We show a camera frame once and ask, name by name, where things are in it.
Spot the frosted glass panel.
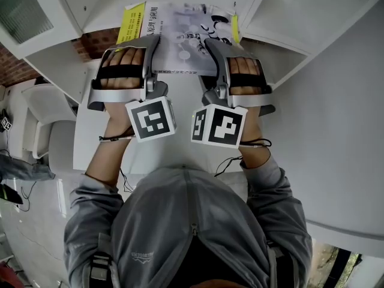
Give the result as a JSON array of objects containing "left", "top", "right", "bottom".
[{"left": 0, "top": 0, "right": 55, "bottom": 45}]

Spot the white book with yellow band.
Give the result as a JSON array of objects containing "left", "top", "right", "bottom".
[{"left": 116, "top": 1, "right": 241, "bottom": 76}]

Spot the person's left hand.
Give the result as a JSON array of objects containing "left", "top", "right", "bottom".
[{"left": 100, "top": 47, "right": 146, "bottom": 90}]

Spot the black and green object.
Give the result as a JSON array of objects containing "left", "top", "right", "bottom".
[{"left": 0, "top": 182, "right": 24, "bottom": 205}]

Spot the person's right forearm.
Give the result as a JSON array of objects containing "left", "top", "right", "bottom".
[{"left": 238, "top": 106, "right": 271, "bottom": 170}]

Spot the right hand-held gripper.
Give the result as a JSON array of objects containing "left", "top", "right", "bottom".
[{"left": 190, "top": 37, "right": 277, "bottom": 148}]

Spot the person's left forearm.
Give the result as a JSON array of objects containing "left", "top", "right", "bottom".
[{"left": 85, "top": 102, "right": 136, "bottom": 189}]

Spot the grey-blue cloth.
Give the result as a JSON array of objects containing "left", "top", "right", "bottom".
[{"left": 0, "top": 154, "right": 56, "bottom": 182}]

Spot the grey shoulder strap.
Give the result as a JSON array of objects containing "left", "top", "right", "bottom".
[
  {"left": 88, "top": 232, "right": 121, "bottom": 288},
  {"left": 265, "top": 239, "right": 301, "bottom": 288}
]

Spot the person's right hand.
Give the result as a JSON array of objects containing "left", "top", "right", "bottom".
[{"left": 228, "top": 56, "right": 265, "bottom": 96}]

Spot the black wrist cord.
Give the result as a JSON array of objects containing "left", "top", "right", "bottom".
[
  {"left": 214, "top": 138, "right": 272, "bottom": 177},
  {"left": 98, "top": 127, "right": 136, "bottom": 144}
]

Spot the grey hooded jacket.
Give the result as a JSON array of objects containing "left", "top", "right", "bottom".
[{"left": 63, "top": 154, "right": 314, "bottom": 288}]

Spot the thin black cable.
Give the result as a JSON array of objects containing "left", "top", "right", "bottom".
[{"left": 17, "top": 179, "right": 37, "bottom": 213}]

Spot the black patterned tag device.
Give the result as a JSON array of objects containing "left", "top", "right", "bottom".
[{"left": 0, "top": 109, "right": 13, "bottom": 133}]

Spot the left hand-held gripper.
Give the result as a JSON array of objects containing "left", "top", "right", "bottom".
[{"left": 86, "top": 34, "right": 178, "bottom": 144}]

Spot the white chair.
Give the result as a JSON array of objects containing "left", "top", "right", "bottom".
[{"left": 20, "top": 83, "right": 77, "bottom": 171}]

